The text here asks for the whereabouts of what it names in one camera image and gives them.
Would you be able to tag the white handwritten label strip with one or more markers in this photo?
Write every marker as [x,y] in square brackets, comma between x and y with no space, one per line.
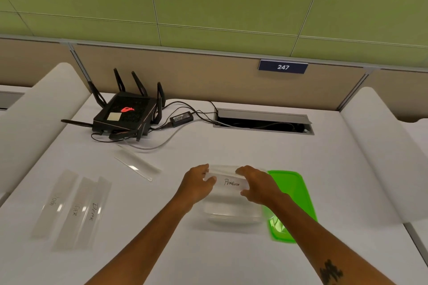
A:
[227,182]

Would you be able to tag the person's left hand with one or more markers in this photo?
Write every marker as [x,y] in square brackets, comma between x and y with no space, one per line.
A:
[194,183]

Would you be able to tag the beige desk partition panel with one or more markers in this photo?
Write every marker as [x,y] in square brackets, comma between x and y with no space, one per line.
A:
[207,77]

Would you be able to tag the person's left forearm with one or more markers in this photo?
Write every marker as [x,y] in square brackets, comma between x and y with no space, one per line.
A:
[150,241]

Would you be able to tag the yellow sticky note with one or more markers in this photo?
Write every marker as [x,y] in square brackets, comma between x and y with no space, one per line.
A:
[114,116]

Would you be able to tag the person's right hand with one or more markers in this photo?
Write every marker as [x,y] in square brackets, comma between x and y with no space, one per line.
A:
[262,186]

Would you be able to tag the green plastic container lid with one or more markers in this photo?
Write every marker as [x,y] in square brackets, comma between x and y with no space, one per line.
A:
[294,194]

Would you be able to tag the frosted handwritten label strip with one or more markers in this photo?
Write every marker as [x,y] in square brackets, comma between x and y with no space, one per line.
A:
[75,213]
[92,214]
[55,203]

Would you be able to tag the person's right thumb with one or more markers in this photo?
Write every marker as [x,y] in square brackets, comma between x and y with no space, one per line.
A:
[246,192]

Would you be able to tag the person's left thumb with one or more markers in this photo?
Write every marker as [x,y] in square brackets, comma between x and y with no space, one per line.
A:
[210,181]

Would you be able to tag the clear plastic food container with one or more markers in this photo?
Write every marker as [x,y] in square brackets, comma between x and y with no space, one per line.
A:
[230,208]

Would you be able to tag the white desk divider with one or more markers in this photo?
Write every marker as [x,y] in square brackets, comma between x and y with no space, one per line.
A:
[384,154]
[36,117]

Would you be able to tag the blue number sign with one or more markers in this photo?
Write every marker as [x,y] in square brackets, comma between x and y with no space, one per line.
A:
[283,67]

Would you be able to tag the black power adapter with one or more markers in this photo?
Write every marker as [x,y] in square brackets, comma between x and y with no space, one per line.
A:
[181,117]

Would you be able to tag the clear empty label strip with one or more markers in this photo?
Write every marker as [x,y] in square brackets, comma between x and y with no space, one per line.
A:
[137,163]

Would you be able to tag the person's right forearm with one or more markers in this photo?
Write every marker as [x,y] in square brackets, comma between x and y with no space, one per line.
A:
[314,244]

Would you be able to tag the black router with antennas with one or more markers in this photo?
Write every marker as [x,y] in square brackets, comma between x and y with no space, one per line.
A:
[125,114]

